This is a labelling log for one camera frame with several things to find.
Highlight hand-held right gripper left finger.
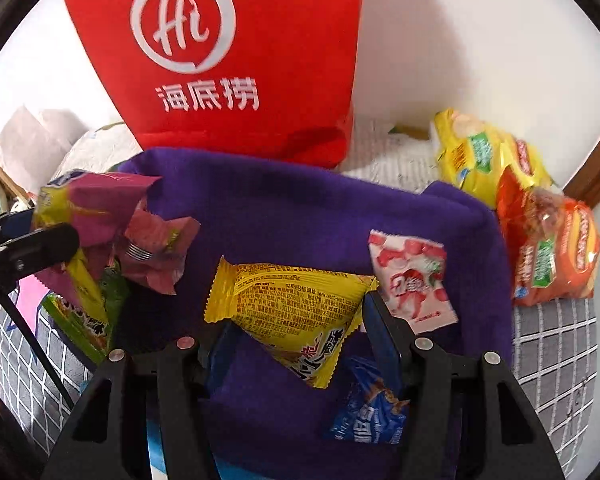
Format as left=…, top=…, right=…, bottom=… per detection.
left=40, top=322, right=246, bottom=480

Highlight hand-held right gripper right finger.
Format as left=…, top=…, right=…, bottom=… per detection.
left=362, top=290, right=566, bottom=480

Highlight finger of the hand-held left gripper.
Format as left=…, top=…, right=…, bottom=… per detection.
left=0, top=222, right=80, bottom=281
left=0, top=210, right=36, bottom=241

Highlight pink strawberry snack packet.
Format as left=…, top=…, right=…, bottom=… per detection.
left=368, top=230, right=458, bottom=336

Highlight small blue snack packet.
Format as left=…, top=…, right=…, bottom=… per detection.
left=328, top=355, right=411, bottom=445

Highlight yellow triangular snack packet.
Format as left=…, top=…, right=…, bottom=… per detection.
left=203, top=256, right=379, bottom=390

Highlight purple fabric basket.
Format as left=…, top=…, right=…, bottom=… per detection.
left=112, top=147, right=515, bottom=480

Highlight white plastic bag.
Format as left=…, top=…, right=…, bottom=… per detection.
left=0, top=104, right=88, bottom=196

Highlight green yellow snack packet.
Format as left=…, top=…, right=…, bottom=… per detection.
left=42, top=265, right=131, bottom=366

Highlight grey checked tablecloth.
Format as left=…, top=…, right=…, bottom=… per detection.
left=0, top=280, right=600, bottom=480

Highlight orange chips bag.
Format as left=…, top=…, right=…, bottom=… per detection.
left=496, top=167, right=600, bottom=307

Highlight yellow chips bag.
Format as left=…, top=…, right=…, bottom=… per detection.
left=432, top=108, right=556, bottom=209

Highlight red paper bag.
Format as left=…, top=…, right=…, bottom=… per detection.
left=60, top=0, right=365, bottom=170

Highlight brown wooden door frame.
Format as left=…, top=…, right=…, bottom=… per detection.
left=562, top=105, right=600, bottom=208

